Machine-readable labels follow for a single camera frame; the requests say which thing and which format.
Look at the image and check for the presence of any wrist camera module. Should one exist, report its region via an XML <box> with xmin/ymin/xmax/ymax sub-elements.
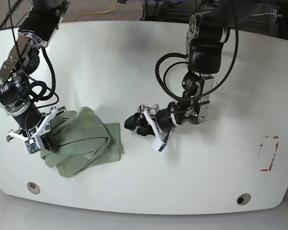
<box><xmin>152</xmin><ymin>139</ymin><xmax>168</xmax><ymax>153</ymax></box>
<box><xmin>23</xmin><ymin>137</ymin><xmax>44</xmax><ymax>154</ymax></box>

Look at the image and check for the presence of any red tape rectangle marking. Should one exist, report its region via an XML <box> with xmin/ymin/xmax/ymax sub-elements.
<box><xmin>257</xmin><ymin>136</ymin><xmax>280</xmax><ymax>172</ymax></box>

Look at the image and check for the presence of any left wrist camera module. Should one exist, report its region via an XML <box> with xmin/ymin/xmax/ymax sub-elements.
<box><xmin>152</xmin><ymin>139</ymin><xmax>168</xmax><ymax>153</ymax></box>

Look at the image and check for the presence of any table cable grommet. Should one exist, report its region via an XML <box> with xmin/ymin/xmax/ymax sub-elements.
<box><xmin>27</xmin><ymin>182</ymin><xmax>40</xmax><ymax>195</ymax></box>
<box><xmin>236</xmin><ymin>193</ymin><xmax>251</xmax><ymax>206</ymax></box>

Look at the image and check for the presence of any green polo t-shirt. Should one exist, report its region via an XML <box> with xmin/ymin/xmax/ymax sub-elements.
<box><xmin>40</xmin><ymin>107</ymin><xmax>124</xmax><ymax>178</ymax></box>

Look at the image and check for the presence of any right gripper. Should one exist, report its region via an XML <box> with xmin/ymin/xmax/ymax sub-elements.
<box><xmin>6</xmin><ymin>106</ymin><xmax>67</xmax><ymax>151</ymax></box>

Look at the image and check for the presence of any right table cable grommet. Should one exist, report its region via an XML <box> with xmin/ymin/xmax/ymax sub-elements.
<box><xmin>236</xmin><ymin>193</ymin><xmax>251</xmax><ymax>206</ymax></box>

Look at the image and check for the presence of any white cable on floor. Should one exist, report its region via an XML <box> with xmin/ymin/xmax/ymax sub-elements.
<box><xmin>251</xmin><ymin>11</ymin><xmax>276</xmax><ymax>17</ymax></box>

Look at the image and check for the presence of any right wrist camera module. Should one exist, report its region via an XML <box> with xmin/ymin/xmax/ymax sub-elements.
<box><xmin>23</xmin><ymin>137</ymin><xmax>44</xmax><ymax>154</ymax></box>

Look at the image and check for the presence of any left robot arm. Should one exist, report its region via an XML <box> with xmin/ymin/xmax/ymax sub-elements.
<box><xmin>124</xmin><ymin>0</ymin><xmax>265</xmax><ymax>143</ymax></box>

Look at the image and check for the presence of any left table cable grommet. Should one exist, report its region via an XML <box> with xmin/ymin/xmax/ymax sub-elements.
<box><xmin>27</xmin><ymin>182</ymin><xmax>40</xmax><ymax>195</ymax></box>

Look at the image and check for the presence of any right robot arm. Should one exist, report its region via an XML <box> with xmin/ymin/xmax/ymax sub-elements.
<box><xmin>0</xmin><ymin>0</ymin><xmax>70</xmax><ymax>154</ymax></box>

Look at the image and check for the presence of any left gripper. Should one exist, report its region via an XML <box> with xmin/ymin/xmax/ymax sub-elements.
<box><xmin>124</xmin><ymin>104</ymin><xmax>171</xmax><ymax>144</ymax></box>

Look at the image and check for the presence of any yellow cable on floor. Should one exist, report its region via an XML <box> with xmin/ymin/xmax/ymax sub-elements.
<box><xmin>71</xmin><ymin>0</ymin><xmax>118</xmax><ymax>23</ymax></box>

